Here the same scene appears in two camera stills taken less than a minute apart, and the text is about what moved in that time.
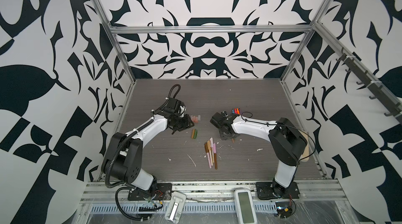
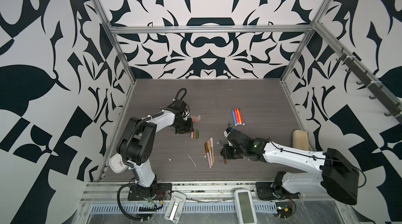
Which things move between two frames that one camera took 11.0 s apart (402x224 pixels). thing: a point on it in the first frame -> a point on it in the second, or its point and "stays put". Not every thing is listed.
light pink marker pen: (212, 149) stays put
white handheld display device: (244, 205) stays put
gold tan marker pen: (209, 146) stays put
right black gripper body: (223, 136) -> (231, 152)
